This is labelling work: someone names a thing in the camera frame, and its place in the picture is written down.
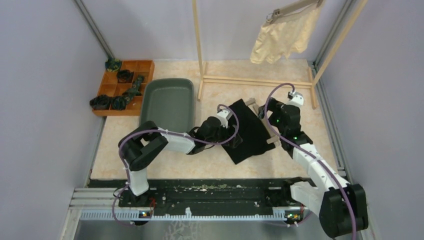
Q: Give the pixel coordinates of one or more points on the beige clip hanger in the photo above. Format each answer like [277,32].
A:
[291,8]

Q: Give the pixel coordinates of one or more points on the beige cotton underwear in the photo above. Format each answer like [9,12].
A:
[287,35]

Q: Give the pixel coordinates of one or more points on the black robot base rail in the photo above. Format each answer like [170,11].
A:
[213,197]

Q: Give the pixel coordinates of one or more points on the black garment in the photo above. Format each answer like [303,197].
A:
[252,131]

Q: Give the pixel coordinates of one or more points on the orange compartment tray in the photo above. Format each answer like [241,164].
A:
[109,86]

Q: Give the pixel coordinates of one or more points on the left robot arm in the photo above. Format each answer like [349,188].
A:
[139,148]

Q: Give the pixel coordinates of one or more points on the wooden clothes rack frame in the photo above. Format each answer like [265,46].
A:
[312,80]

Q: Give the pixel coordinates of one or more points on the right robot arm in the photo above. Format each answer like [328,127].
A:
[340,205]

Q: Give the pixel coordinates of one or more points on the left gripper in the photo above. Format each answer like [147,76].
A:
[232,141]

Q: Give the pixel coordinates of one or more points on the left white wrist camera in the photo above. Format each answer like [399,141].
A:
[223,116]

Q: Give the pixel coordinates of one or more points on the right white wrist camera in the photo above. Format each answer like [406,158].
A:
[295,99]

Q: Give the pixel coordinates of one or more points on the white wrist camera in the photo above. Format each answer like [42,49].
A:
[223,116]
[295,99]

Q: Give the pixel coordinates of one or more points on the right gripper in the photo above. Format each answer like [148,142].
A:
[272,105]

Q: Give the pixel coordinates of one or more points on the dark green plastic bin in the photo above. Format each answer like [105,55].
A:
[169,103]

